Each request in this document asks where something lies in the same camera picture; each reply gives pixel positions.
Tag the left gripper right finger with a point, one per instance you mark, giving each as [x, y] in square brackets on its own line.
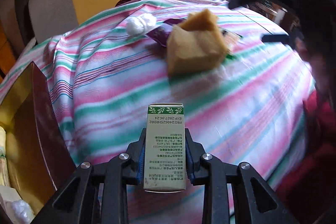
[254, 200]

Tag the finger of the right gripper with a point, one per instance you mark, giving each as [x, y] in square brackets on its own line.
[273, 38]

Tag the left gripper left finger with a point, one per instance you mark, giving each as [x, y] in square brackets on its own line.
[97, 193]

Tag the cracker packet green ends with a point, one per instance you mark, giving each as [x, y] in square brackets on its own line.
[231, 39]

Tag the tan sponge block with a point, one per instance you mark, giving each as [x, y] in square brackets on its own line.
[194, 51]
[204, 20]

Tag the green white small box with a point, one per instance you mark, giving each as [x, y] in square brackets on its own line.
[165, 149]

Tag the purple sachet packet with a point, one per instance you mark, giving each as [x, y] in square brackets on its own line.
[161, 33]

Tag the white plastic ball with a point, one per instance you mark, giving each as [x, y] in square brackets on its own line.
[22, 212]
[139, 25]

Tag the white diaper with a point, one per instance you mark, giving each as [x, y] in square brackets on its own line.
[2, 142]

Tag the gold tin box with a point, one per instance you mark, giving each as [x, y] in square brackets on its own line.
[38, 160]

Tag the striped bed quilt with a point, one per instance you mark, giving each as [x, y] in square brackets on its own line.
[101, 81]

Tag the black rolled mat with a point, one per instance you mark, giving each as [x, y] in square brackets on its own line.
[23, 19]

